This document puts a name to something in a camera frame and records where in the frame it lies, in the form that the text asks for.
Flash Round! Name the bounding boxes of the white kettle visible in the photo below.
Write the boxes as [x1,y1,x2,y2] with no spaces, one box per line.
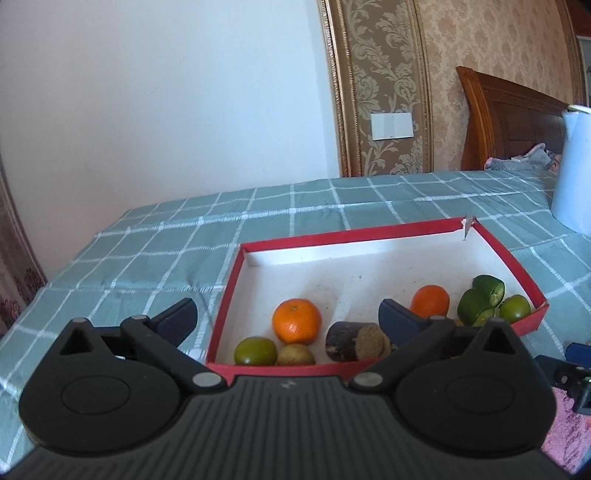
[551,104,591,234]

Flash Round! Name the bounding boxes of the large orange tangerine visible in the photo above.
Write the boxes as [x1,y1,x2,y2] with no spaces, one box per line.
[272,298,322,345]

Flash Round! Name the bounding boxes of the green cucumber piece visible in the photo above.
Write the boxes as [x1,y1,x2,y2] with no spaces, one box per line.
[457,288,497,326]
[472,274,506,308]

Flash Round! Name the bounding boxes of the teal plaid blanket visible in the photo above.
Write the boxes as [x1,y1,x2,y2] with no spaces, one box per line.
[0,170,591,462]

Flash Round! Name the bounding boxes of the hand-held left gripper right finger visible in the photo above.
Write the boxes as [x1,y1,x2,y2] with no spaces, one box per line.
[348,298,534,394]

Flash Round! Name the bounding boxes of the pink towel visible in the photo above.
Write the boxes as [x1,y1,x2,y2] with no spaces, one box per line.
[540,388,591,474]

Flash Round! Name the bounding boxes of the brown longan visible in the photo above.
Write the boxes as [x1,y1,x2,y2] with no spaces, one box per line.
[277,343,317,366]

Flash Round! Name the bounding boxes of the gold wall moulding frame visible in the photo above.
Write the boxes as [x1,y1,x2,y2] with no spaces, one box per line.
[318,0,435,178]

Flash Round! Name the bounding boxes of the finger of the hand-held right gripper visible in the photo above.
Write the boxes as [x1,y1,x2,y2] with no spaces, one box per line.
[566,342,591,368]
[536,354,591,387]

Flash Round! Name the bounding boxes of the small orange tangerine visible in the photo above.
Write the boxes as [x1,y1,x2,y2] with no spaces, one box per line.
[410,285,450,319]

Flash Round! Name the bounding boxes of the white wall switch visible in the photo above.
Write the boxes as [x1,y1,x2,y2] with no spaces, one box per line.
[370,112,414,141]

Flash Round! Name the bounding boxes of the green tomato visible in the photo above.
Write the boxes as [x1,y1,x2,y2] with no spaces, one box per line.
[233,337,278,367]
[498,294,530,324]

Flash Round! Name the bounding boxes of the pink grey cloth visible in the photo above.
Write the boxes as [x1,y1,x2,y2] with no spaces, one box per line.
[482,143,561,172]

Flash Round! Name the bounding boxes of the red cardboard box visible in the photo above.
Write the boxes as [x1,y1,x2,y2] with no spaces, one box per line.
[205,219,549,378]

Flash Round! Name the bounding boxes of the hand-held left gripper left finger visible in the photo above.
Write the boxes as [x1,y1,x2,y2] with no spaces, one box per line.
[59,298,228,394]

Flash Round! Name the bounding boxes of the wooden headboard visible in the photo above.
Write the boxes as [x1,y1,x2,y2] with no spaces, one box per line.
[456,66,568,171]

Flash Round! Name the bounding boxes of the dark sugarcane piece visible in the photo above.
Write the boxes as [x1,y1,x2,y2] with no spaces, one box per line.
[325,322,392,362]

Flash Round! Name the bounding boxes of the patterned brown curtain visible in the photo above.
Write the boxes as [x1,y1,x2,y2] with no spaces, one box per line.
[0,157,47,337]

